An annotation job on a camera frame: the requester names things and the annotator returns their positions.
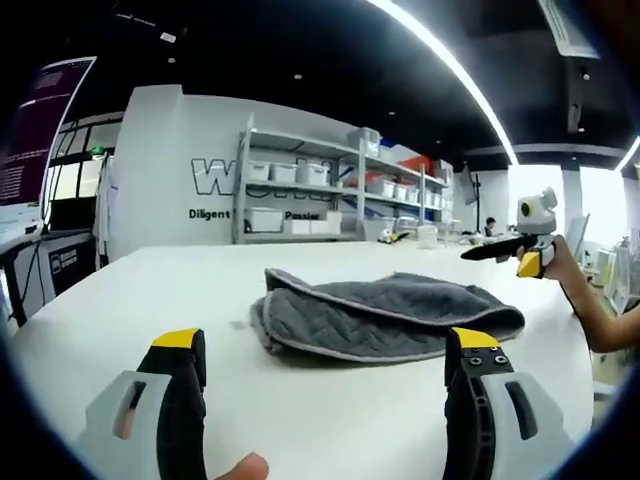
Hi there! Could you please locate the grey towel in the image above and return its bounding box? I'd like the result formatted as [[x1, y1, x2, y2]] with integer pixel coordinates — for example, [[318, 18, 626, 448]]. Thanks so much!
[[248, 267, 526, 365]]

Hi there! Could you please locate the person's right hand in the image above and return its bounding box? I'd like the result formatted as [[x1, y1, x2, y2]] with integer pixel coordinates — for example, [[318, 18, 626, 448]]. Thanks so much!
[[547, 235, 584, 287]]

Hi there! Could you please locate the person's left hand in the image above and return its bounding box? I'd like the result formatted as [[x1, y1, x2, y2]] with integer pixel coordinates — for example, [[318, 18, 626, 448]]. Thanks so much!
[[212, 452, 270, 480]]

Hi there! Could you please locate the white tilted panel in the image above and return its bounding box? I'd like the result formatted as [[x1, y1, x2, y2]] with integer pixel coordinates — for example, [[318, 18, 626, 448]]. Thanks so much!
[[563, 213, 592, 264]]

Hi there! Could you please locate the black display stand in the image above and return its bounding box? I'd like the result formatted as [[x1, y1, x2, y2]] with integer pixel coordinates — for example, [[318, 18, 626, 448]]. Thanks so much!
[[462, 164, 486, 206]]

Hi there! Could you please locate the white tray stack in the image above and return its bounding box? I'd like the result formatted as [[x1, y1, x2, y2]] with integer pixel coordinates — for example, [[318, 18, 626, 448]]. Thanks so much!
[[415, 225, 440, 250]]

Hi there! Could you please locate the idle hand-held gripper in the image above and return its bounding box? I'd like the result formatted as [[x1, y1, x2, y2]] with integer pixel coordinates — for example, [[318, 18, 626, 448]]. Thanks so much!
[[377, 228, 416, 246]]

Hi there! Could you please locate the grey metal storage shelving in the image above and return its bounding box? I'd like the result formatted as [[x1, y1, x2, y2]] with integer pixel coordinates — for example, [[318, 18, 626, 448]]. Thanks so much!
[[232, 112, 459, 246]]

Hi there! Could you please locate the dark cabinet white label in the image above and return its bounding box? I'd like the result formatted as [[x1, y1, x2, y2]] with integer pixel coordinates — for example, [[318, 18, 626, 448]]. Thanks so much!
[[12, 229, 99, 311]]

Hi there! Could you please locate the ceiling air vent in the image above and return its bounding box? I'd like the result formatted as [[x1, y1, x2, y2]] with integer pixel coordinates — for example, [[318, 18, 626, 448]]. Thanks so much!
[[537, 0, 601, 59]]

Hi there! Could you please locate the long ceiling light strip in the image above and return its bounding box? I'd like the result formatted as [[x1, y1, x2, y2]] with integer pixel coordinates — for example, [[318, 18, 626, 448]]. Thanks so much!
[[367, 0, 519, 166]]

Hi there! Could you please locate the hanging white coat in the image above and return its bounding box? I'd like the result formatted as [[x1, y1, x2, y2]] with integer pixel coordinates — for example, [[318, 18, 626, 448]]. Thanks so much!
[[94, 152, 119, 269]]

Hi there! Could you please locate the black monitor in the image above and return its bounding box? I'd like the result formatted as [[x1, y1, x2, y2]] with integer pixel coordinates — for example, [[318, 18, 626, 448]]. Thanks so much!
[[49, 197, 96, 231]]

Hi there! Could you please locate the row of white storage bins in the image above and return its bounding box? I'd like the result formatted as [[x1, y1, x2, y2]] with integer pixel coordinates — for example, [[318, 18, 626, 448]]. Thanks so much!
[[244, 127, 454, 236]]

